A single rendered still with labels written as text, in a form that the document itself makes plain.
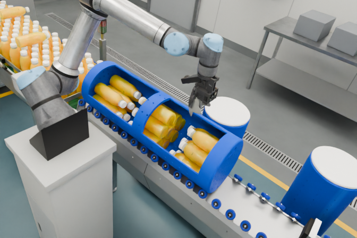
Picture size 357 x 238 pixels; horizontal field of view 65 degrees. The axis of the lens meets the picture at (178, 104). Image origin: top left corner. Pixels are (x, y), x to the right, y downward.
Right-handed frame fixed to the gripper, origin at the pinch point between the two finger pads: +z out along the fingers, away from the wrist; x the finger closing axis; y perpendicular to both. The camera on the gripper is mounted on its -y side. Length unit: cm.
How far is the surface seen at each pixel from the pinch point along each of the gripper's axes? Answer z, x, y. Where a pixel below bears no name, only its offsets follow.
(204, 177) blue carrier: 17.8, -13.3, 18.9
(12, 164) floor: 127, -36, -144
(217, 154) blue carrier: 8.4, -7.3, 18.9
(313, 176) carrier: 32, 38, 55
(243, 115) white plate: 26, 48, 7
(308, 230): 22, -2, 61
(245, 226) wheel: 33, -10, 41
